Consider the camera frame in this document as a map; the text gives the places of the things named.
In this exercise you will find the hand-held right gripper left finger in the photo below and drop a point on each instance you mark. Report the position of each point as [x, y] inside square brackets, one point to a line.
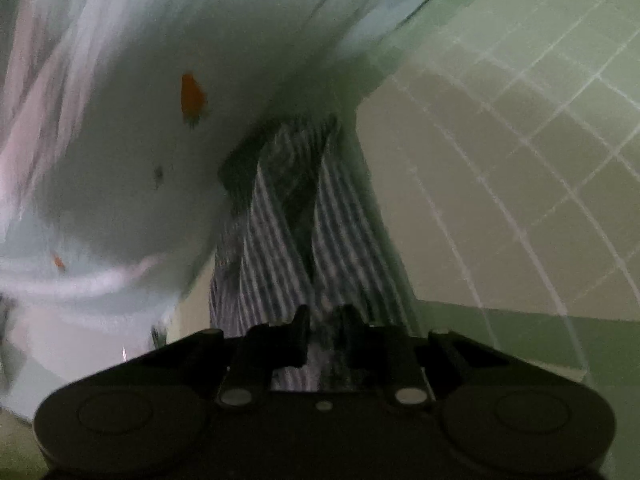
[295, 340]

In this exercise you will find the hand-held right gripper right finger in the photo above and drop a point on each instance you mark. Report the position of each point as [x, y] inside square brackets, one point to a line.
[350, 335]

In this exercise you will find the grey striped garment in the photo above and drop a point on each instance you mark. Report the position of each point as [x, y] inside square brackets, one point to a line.
[300, 230]

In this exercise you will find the green grid cutting mat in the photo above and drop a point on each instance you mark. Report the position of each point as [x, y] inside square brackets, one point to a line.
[500, 185]

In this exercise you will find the pale blue printed blanket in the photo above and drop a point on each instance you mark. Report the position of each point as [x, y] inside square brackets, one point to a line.
[110, 135]

